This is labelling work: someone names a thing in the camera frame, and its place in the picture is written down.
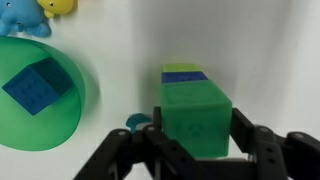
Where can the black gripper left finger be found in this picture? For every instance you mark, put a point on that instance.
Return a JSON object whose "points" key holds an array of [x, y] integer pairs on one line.
{"points": [[133, 156]]}

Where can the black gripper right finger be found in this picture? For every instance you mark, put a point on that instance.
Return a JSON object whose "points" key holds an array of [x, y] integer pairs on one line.
{"points": [[283, 156]]}

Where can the green toy block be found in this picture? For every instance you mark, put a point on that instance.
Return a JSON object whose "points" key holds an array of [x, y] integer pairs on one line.
{"points": [[195, 116]]}

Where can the small blue block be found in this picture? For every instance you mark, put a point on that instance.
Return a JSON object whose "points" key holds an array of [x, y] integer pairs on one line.
{"points": [[183, 77]]}

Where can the large dark blue block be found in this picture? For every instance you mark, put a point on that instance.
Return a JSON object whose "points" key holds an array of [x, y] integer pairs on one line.
{"points": [[30, 90]]}

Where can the translucent green bowl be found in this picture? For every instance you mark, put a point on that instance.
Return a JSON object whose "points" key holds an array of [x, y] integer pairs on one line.
{"points": [[40, 130]]}

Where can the teal toy animal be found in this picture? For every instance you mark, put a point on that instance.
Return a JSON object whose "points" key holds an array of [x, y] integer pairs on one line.
{"points": [[136, 119]]}

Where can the light blue toy animal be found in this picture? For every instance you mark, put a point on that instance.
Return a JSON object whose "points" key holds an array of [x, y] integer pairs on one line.
{"points": [[20, 15]]}

